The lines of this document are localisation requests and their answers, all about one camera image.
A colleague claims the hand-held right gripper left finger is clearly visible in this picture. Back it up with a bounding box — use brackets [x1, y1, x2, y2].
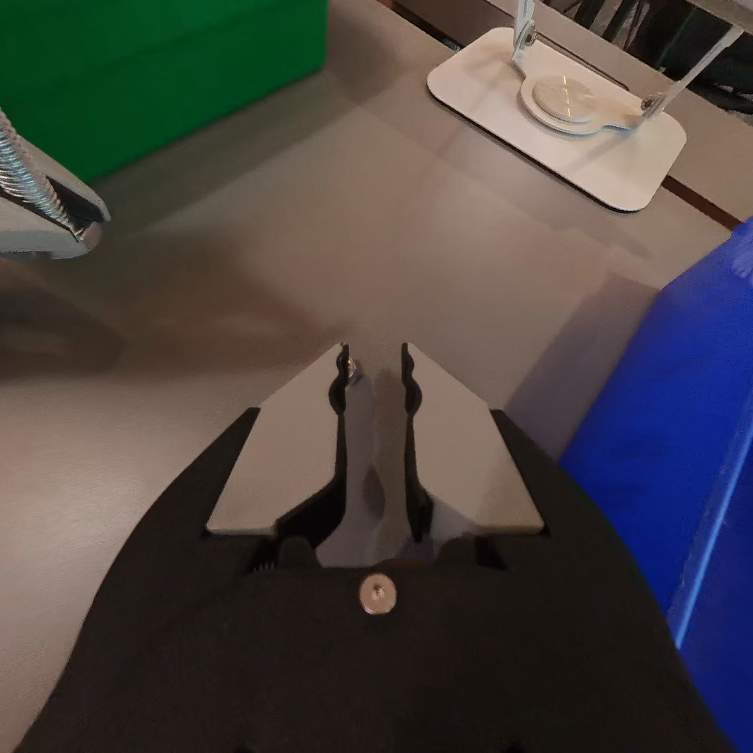
[206, 343, 351, 554]

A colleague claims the green plastic bin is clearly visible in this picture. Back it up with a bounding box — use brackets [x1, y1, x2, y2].
[0, 0, 328, 184]

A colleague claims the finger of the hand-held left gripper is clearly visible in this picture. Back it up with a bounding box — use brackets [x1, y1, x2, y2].
[0, 194, 104, 261]
[9, 129, 113, 236]

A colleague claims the blue plastic bin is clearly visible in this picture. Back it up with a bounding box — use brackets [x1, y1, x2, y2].
[559, 218, 753, 753]

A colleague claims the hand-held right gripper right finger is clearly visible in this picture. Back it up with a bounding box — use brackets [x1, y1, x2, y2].
[401, 343, 545, 545]

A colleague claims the steel hex bolt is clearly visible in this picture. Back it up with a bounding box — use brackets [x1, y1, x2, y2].
[0, 109, 104, 251]

